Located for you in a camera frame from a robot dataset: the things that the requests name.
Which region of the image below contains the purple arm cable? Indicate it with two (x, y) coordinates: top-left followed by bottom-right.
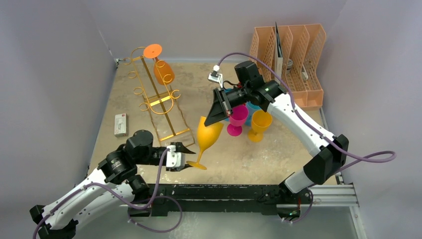
(32, 148), (170, 239)
(217, 52), (397, 225)

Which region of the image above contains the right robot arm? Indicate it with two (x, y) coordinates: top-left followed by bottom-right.
(204, 61), (349, 203)

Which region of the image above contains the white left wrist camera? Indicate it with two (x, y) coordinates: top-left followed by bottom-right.
(165, 145), (185, 171)

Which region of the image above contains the yellow wine glass back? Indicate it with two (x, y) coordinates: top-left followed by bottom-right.
(186, 116), (224, 170)

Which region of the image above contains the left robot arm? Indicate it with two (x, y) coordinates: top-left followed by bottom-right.
(30, 130), (193, 239)

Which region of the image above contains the yellow wine glass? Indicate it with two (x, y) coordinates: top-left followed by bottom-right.
(247, 110), (272, 142)
(186, 116), (224, 170)

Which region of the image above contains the white stapler box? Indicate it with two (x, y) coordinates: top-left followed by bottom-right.
(114, 113), (128, 137)

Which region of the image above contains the dark folder in organizer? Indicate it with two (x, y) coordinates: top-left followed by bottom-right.
(274, 23), (283, 87)

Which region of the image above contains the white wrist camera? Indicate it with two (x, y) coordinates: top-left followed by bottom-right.
(165, 145), (185, 171)
(208, 65), (223, 89)

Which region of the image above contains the gold wire wine glass rack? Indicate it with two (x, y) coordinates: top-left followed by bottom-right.
(122, 46), (195, 146)

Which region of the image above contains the light blue wine glass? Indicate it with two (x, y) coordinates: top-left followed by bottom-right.
(246, 102), (261, 120)

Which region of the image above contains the orange wine glass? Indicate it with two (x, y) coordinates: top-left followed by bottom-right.
(143, 44), (175, 85)

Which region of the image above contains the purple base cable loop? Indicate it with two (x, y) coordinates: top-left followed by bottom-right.
(127, 195), (184, 234)

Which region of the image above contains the magenta wine glass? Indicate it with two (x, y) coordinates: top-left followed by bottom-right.
(227, 105), (249, 136)

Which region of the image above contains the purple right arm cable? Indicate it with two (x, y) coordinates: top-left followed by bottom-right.
(217, 52), (397, 225)

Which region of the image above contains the peach plastic file organizer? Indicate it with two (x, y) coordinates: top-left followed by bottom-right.
(249, 24), (326, 110)

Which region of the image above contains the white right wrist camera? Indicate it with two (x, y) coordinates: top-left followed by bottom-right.
(208, 65), (223, 89)

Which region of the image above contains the aluminium frame rail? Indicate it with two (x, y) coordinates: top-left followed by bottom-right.
(67, 183), (360, 209)

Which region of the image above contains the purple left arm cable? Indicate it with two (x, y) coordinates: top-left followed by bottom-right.
(32, 148), (170, 239)

